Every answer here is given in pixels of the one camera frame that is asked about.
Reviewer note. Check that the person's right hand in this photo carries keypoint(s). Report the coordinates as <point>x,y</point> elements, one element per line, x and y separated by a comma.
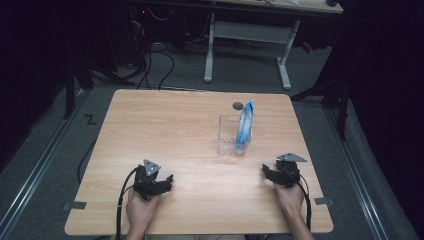
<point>291,200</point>

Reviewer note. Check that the person's left hand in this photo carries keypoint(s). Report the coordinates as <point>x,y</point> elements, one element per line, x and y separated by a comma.
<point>140,210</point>

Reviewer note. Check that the white-legged wooden desk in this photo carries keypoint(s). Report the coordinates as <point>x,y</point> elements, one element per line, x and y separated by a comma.
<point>253,31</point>

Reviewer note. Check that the grey tape piece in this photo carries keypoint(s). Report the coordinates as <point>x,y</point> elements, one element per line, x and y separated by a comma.
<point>324,201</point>
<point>75,205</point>

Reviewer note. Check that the blue white toothpaste tube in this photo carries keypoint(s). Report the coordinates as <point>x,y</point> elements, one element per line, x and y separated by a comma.
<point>244,128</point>

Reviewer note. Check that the black metal stand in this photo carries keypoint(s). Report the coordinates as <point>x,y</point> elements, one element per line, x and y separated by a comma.
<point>70,90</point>
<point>343,110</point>

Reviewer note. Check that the clear plastic container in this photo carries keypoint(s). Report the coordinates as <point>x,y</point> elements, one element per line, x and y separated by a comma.
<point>228,140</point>

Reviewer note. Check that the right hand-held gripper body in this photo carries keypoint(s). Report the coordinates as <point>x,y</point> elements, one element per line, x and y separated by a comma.
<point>287,171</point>

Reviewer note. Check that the metal floor rail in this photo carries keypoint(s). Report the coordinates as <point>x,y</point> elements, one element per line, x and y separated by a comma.
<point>36,166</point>
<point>356,180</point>

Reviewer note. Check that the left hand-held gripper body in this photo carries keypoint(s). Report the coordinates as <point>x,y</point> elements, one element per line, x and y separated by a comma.
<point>146,181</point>

